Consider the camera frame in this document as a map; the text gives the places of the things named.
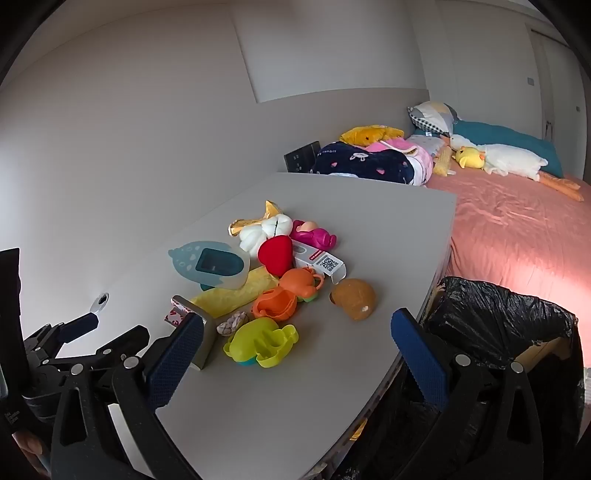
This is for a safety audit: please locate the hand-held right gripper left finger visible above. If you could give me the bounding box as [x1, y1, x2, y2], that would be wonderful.
[51, 314, 206, 480]

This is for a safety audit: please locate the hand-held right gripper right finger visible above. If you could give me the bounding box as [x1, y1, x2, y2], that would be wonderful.
[390, 308, 580, 480]

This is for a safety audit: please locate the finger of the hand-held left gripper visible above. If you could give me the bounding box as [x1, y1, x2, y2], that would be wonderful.
[90, 324, 151, 367]
[55, 313, 100, 346]

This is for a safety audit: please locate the bin with black bag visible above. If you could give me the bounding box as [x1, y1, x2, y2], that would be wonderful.
[323, 276, 591, 480]

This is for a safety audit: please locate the teal fish-shaped package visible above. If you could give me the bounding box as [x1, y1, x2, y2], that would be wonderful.
[167, 241, 251, 290]

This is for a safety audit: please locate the grey thermometer box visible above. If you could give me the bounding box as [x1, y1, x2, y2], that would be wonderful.
[290, 240, 348, 285]

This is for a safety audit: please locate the person's left hand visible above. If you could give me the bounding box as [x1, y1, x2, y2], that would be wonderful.
[13, 430, 47, 462]

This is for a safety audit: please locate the small grey carton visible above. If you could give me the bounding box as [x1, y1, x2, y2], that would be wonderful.
[172, 295, 220, 371]

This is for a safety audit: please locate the red and white packet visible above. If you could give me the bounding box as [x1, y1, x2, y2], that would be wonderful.
[164, 298, 190, 328]

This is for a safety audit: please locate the small patterned wrapper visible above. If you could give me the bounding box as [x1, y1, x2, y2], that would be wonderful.
[216, 311, 250, 335]

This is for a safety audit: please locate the green plastic toy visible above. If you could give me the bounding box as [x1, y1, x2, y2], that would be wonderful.
[223, 318, 299, 368]

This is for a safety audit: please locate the yellow snack packet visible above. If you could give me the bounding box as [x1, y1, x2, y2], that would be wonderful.
[189, 267, 280, 319]

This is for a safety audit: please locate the brown round toy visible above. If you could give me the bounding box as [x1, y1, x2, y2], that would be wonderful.
[329, 278, 376, 321]

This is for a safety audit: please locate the orange plastic toy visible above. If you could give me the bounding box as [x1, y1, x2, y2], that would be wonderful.
[252, 268, 326, 320]

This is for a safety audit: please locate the white plush toy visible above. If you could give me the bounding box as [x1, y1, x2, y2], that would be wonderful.
[239, 215, 294, 256]

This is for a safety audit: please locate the red strawberry plush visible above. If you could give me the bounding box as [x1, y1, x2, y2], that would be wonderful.
[257, 234, 295, 278]

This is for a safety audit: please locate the bed with pink sheet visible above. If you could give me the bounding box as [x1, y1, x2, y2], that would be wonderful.
[425, 171, 591, 324]

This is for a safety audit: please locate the magenta toy figure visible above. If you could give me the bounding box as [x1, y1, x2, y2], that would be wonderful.
[291, 220, 338, 250]

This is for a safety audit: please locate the golden cone toy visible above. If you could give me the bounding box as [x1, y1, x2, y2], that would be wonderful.
[228, 200, 284, 238]

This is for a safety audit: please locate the pale yellow plush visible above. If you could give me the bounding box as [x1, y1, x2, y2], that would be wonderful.
[431, 145, 456, 177]

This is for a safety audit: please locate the pink blanket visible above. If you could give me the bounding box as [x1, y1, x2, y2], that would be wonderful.
[365, 137, 435, 186]

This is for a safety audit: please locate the navy printed blanket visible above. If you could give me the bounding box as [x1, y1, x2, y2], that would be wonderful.
[309, 142, 419, 186]

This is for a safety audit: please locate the yellow duck plush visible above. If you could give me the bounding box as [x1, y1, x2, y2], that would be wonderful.
[452, 146, 486, 171]

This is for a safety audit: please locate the white goose plush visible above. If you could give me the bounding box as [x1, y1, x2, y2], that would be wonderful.
[450, 134, 583, 201]

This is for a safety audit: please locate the yellow star cushion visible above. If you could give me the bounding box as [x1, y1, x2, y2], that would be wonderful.
[339, 124, 404, 145]

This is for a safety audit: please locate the teal pillow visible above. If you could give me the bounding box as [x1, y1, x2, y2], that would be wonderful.
[413, 121, 565, 178]

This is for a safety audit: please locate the checked patchwork pillow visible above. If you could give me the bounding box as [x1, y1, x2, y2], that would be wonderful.
[407, 102, 460, 137]

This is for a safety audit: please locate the white door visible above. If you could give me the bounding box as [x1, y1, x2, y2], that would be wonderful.
[529, 28, 591, 139]

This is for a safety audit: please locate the black wall socket panel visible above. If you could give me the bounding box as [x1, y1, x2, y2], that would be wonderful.
[283, 141, 321, 175]

